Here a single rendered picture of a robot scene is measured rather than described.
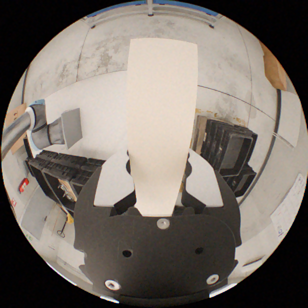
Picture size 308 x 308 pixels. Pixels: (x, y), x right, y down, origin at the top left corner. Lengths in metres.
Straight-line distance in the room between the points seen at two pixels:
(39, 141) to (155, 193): 0.58
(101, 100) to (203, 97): 1.06
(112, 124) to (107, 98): 0.14
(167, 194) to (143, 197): 0.03
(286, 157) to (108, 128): 2.77
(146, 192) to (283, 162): 2.63
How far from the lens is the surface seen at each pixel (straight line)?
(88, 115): 0.61
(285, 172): 2.65
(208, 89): 1.35
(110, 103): 0.54
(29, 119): 0.55
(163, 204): 0.17
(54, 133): 0.57
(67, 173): 0.64
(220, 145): 0.94
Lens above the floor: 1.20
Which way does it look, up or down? 60 degrees down
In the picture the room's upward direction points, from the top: 180 degrees clockwise
